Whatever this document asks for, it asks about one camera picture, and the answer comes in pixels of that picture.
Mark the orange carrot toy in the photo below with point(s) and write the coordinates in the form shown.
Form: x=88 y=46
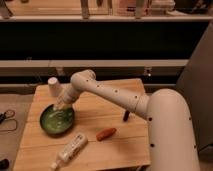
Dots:
x=105 y=133

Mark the white paper cup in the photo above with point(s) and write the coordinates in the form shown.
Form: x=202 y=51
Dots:
x=55 y=87

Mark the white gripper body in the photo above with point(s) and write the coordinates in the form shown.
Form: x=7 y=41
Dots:
x=69 y=94

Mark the green ceramic bowl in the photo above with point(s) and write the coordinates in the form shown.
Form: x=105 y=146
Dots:
x=55 y=122

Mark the black object on floor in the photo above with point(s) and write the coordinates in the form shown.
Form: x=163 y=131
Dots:
x=4 y=164

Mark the white tube bottle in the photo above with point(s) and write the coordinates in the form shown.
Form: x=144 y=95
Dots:
x=69 y=151

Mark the black marker pen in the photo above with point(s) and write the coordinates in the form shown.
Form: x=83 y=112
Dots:
x=126 y=115

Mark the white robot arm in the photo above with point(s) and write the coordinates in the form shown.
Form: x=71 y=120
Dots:
x=172 y=144

